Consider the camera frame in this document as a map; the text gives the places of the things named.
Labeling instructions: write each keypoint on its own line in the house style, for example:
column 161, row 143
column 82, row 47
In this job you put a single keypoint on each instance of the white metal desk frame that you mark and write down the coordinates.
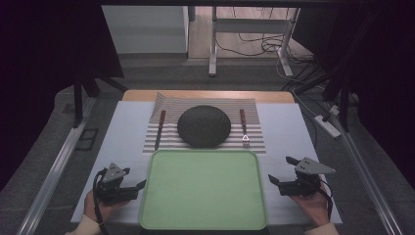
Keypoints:
column 251, row 24

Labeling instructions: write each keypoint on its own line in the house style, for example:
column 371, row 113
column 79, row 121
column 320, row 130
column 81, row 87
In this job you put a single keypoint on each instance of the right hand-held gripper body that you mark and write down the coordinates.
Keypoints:
column 306, row 181

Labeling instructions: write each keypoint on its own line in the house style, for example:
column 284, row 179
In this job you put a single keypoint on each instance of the person's right hand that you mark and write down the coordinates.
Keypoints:
column 310, row 205

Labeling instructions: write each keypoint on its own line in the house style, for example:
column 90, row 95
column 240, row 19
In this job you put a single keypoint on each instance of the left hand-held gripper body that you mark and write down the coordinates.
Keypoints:
column 112, row 186

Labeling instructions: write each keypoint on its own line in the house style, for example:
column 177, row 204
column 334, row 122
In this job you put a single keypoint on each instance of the black floor bracket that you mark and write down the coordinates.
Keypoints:
column 87, row 139

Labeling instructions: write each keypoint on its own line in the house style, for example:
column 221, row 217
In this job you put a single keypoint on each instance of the green plastic tray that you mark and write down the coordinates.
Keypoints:
column 202, row 189

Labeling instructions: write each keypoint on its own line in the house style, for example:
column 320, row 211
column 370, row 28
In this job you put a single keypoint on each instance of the dark curtain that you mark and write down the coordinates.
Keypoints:
column 45, row 65
column 375, row 65

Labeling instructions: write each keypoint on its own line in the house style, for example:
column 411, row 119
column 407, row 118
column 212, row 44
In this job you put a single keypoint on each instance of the white cabinet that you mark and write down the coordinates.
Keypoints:
column 147, row 29

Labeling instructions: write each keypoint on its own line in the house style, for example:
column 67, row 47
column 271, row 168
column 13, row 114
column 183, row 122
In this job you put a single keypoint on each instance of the white power strip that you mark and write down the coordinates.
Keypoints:
column 327, row 126

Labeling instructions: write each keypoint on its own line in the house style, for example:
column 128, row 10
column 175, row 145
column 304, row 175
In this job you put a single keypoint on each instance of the white table cover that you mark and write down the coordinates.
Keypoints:
column 127, row 130

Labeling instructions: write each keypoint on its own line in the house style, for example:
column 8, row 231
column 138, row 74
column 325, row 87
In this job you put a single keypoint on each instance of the dark round plate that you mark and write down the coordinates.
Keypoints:
column 204, row 125

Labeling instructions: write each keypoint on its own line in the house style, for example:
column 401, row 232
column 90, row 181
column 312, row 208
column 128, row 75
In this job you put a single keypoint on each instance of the person's left hand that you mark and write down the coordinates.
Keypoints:
column 101, row 209

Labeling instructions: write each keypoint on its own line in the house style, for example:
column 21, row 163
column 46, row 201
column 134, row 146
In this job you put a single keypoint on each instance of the striped placemat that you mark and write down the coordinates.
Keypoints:
column 251, row 111

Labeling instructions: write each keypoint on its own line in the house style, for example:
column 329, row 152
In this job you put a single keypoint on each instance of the aluminium rail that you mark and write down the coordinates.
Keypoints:
column 55, row 169
column 368, row 176

